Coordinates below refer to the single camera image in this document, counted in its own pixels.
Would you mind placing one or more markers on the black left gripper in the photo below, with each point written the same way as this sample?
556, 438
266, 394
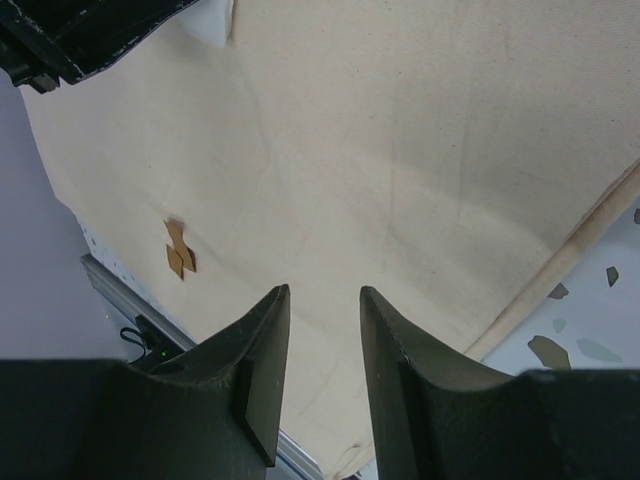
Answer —
96, 36

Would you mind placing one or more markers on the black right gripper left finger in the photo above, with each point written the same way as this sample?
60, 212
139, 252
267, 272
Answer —
212, 412

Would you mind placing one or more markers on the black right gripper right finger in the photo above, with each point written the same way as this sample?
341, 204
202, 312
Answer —
437, 414

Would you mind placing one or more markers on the white gauze pad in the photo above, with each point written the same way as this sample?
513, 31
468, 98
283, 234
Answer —
209, 21

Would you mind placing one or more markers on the brown indicator tape strip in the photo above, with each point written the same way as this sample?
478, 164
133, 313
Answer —
180, 256

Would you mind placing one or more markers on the beige cloth drape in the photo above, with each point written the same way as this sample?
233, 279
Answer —
458, 156

